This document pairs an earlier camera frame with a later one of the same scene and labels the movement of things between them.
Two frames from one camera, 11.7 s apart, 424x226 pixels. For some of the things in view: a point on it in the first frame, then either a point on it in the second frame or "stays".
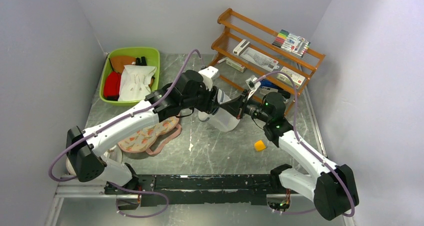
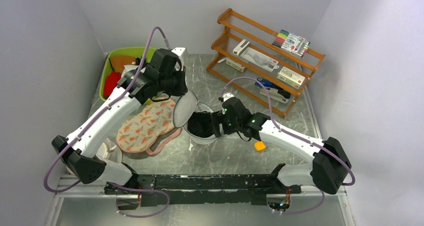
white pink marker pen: x=224 y=59 stays
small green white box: x=235 y=65 stays
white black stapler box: x=241 y=47 stays
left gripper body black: x=202 y=101 to x=174 y=84
